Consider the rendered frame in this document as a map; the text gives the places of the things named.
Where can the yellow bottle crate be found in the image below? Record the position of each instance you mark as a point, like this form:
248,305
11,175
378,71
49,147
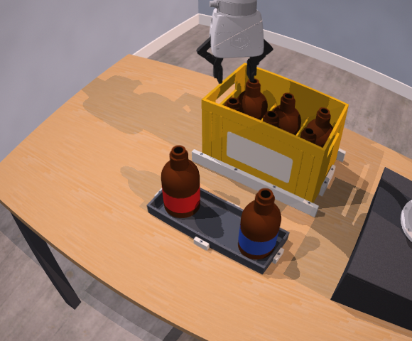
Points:
263,150

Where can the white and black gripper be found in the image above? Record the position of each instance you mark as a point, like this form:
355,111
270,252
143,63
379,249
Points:
235,37

